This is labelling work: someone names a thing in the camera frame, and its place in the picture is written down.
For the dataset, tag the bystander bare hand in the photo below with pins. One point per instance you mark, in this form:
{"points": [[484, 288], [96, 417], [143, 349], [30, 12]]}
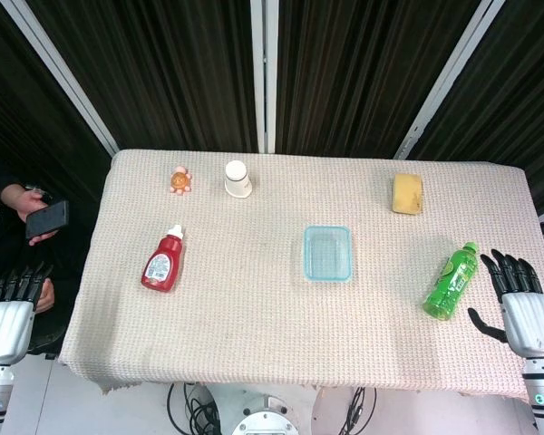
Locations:
{"points": [[18, 199], [46, 296]]}

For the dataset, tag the red ketchup bottle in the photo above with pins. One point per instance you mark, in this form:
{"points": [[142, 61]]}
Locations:
{"points": [[163, 267]]}

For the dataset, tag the beige waffle tablecloth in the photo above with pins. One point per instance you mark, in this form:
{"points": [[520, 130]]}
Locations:
{"points": [[254, 317]]}

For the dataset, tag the black smartphone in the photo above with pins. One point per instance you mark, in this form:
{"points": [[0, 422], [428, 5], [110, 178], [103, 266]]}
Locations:
{"points": [[47, 219]]}

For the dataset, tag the green drink bottle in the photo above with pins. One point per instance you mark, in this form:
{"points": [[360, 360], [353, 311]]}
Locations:
{"points": [[451, 283]]}

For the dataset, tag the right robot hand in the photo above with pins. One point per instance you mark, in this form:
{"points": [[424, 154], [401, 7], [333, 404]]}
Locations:
{"points": [[532, 324]]}

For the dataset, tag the white paper cup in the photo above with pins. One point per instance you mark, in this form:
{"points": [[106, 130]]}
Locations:
{"points": [[237, 181]]}

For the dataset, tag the black pleated curtain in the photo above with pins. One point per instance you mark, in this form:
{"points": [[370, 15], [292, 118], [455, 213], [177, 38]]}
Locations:
{"points": [[163, 68]]}

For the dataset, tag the yellow sponge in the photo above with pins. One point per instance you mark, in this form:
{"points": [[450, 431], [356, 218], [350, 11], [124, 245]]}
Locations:
{"points": [[408, 194]]}

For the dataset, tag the orange pink turtle toy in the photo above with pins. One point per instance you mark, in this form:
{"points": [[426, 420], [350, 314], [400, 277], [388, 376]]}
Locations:
{"points": [[180, 181]]}

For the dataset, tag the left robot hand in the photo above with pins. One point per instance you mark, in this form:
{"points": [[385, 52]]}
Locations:
{"points": [[6, 328]]}

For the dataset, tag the white frame post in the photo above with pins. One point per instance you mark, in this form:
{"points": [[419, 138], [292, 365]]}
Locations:
{"points": [[264, 77], [61, 63], [449, 77]]}

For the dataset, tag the blue plastic lid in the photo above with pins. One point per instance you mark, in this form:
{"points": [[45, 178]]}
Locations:
{"points": [[306, 254]]}

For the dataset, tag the white robot torso base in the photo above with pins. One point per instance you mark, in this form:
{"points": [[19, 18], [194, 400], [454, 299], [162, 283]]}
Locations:
{"points": [[265, 419]]}

